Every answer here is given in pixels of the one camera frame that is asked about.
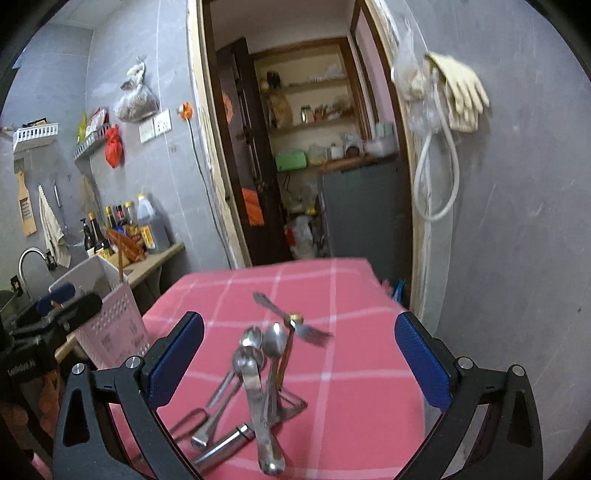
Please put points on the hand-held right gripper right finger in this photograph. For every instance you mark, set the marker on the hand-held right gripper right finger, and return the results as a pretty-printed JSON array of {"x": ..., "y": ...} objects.
[{"x": 422, "y": 360}]

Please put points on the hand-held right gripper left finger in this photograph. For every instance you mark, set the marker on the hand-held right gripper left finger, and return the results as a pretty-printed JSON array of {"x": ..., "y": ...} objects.
[{"x": 178, "y": 355}]

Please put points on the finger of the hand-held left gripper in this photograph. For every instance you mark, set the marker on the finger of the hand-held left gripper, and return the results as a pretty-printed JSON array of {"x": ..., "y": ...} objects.
[
  {"x": 57, "y": 296},
  {"x": 81, "y": 308}
]

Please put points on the pink perforated plastic basket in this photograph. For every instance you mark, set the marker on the pink perforated plastic basket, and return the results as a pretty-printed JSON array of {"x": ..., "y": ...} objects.
[{"x": 115, "y": 318}]

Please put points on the steel peeler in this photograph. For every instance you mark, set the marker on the steel peeler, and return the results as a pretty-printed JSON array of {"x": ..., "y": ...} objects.
[{"x": 224, "y": 445}]

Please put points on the large steel spoon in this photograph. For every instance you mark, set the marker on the large steel spoon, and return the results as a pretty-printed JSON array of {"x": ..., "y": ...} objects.
[{"x": 261, "y": 415}]

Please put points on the steel fork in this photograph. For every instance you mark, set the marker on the steel fork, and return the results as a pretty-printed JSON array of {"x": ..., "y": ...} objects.
[{"x": 265, "y": 301}]

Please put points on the steel faucet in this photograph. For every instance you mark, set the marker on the steel faucet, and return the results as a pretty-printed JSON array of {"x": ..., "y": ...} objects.
[{"x": 28, "y": 256}]

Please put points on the wooden stick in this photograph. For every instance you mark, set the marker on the wooden stick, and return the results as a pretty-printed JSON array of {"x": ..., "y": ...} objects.
[{"x": 121, "y": 265}]

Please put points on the black pump bottle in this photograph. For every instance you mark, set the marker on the black pump bottle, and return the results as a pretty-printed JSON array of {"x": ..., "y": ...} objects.
[{"x": 87, "y": 240}]

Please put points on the beige hanging towel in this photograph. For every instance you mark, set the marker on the beige hanging towel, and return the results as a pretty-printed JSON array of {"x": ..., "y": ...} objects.
[{"x": 53, "y": 230}]

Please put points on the dark bottle with yellow label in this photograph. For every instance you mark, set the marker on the dark bottle with yellow label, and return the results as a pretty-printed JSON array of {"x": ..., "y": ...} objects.
[{"x": 100, "y": 237}]

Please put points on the blue plastic object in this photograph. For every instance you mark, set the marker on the blue plastic object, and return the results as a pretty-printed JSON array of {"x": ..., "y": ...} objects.
[{"x": 399, "y": 290}]

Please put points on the orange snack package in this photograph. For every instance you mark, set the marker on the orange snack package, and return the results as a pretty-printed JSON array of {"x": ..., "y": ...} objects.
[{"x": 128, "y": 247}]

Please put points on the pink checked tablecloth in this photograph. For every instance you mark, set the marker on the pink checked tablecloth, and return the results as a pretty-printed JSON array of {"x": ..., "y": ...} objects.
[{"x": 351, "y": 314}]

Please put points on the wooden hanging board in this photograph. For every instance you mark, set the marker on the wooden hanging board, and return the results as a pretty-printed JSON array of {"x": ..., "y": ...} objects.
[{"x": 26, "y": 207}]

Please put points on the red plastic bag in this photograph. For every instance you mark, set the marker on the red plastic bag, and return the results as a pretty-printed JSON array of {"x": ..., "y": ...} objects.
[{"x": 114, "y": 146}]

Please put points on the grey cabinet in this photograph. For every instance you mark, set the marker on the grey cabinet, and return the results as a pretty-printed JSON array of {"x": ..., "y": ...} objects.
[{"x": 364, "y": 207}]

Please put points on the orange paper on door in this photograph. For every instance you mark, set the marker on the orange paper on door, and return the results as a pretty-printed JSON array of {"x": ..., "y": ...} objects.
[{"x": 253, "y": 205}]

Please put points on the plastic bags on floor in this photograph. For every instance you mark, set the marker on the plastic bags on floor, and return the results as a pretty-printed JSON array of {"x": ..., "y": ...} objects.
[{"x": 300, "y": 235}]

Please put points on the dark brown door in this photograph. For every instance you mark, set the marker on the dark brown door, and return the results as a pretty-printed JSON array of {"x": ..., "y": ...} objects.
[{"x": 240, "y": 152}]

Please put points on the hanging clear bag of dried goods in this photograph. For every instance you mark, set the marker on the hanging clear bag of dried goods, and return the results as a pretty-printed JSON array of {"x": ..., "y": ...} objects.
[{"x": 136, "y": 97}]

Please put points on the white appliance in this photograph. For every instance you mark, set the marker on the white appliance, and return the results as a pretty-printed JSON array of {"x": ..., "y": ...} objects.
[{"x": 352, "y": 146}]

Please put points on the green box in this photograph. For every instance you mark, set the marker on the green box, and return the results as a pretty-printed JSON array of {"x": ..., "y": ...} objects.
[{"x": 291, "y": 160}]

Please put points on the orange flower door sticker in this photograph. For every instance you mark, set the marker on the orange flower door sticker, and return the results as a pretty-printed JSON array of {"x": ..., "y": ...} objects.
[{"x": 227, "y": 108}]

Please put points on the cream rubber gloves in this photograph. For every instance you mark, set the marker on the cream rubber gloves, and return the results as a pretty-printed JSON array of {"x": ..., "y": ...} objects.
[{"x": 461, "y": 90}]

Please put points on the clear plastic bag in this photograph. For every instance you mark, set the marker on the clear plastic bag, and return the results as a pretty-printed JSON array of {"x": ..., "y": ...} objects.
[{"x": 408, "y": 78}]

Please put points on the wooden shelf unit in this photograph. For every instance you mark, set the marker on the wooden shelf unit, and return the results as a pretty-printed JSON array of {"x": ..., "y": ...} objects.
[{"x": 314, "y": 87}]

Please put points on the white plastic wall rack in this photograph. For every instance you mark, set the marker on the white plastic wall rack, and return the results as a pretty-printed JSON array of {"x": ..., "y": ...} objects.
[{"x": 34, "y": 134}]

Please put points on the white wall sockets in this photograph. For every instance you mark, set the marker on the white wall sockets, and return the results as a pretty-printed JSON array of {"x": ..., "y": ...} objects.
[{"x": 154, "y": 127}]

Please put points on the wooden door frame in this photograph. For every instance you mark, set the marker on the wooden door frame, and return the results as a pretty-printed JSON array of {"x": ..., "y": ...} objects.
[{"x": 203, "y": 138}]

